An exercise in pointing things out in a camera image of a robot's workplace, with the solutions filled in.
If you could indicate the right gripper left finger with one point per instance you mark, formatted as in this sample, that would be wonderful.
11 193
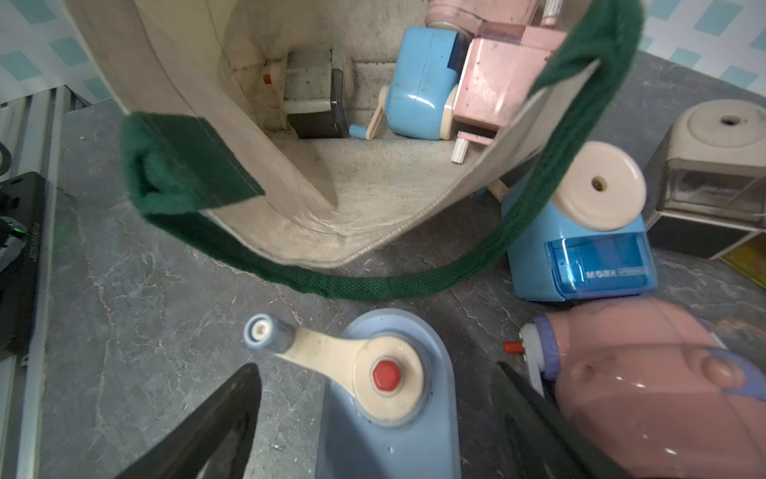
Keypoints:
215 440

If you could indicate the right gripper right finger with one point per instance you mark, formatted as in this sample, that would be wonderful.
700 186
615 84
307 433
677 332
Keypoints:
534 439

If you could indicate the pink round character sharpener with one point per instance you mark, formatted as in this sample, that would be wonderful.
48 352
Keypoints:
651 386

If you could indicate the light blue square sharpener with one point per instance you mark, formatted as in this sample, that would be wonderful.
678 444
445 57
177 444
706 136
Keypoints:
389 407

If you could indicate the blue pencil sharpener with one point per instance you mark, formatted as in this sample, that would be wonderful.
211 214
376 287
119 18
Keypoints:
589 241

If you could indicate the cream pencil sharpener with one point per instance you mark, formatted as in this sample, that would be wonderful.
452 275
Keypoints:
706 180

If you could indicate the beige canvas tote bag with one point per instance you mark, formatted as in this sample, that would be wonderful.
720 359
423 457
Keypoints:
203 159

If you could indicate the pink translucent pencil sharpener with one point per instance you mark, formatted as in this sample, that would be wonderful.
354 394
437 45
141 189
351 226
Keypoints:
502 64

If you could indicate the yellow white pencil sharpener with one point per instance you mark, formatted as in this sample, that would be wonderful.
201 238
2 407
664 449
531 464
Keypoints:
749 260

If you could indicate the sky blue box sharpener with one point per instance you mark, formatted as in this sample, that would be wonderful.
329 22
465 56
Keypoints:
419 101

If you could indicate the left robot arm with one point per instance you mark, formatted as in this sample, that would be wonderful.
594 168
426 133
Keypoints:
23 206

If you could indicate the grey green small sharpener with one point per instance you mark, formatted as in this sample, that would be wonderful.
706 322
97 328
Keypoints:
313 86

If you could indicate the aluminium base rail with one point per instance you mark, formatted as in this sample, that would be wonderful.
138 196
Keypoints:
31 129

